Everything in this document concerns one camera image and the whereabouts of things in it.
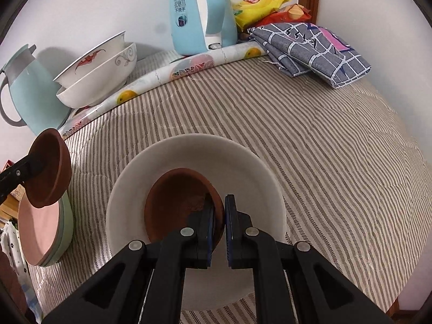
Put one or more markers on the yellow chips bag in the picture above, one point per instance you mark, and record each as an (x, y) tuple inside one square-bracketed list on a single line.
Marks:
[(256, 6)]

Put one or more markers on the light wooden cabinet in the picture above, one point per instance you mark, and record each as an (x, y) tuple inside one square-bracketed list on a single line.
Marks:
[(10, 206)]

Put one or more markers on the orange chips bag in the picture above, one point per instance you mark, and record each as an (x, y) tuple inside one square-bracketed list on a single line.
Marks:
[(290, 15)]

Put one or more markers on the light blue electric kettle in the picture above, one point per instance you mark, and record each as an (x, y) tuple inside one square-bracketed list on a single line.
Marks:
[(192, 17)]

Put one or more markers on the large bowl with red print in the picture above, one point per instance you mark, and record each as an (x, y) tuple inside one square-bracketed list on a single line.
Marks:
[(84, 65)]

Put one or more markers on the light blue thermos jug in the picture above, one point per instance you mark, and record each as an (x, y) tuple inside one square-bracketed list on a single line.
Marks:
[(30, 91)]

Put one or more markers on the rolled fruit-print table mat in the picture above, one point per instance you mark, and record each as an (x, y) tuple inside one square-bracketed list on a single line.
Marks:
[(189, 69)]

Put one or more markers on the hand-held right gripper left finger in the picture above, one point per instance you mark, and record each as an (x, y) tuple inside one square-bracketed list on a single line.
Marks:
[(212, 224)]

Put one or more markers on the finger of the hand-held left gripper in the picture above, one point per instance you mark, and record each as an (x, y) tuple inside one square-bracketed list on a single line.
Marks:
[(17, 172)]

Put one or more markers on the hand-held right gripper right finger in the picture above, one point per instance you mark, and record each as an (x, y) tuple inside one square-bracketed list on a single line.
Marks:
[(228, 229)]

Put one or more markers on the white floral cloth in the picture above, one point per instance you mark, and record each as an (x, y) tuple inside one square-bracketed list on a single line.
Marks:
[(13, 253)]

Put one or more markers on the pink plastic plate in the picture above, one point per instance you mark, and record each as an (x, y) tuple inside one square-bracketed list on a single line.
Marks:
[(37, 233)]

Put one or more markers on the folded grey checked cloth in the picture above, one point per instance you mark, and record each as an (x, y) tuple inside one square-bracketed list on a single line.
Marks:
[(303, 50)]

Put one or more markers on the green plastic plate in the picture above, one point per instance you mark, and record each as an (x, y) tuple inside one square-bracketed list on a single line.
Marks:
[(69, 224)]

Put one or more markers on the white patterned ceramic bowl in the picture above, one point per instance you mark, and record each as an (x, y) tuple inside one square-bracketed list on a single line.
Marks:
[(253, 175)]

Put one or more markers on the small brown clay bowl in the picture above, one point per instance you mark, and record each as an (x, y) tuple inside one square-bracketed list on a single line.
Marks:
[(175, 202), (55, 172)]

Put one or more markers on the striped grey tablecloth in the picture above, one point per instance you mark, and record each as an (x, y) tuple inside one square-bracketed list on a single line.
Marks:
[(320, 158)]

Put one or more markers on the stacked white patterned bowls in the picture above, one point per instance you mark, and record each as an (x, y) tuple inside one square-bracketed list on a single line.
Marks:
[(101, 89)]

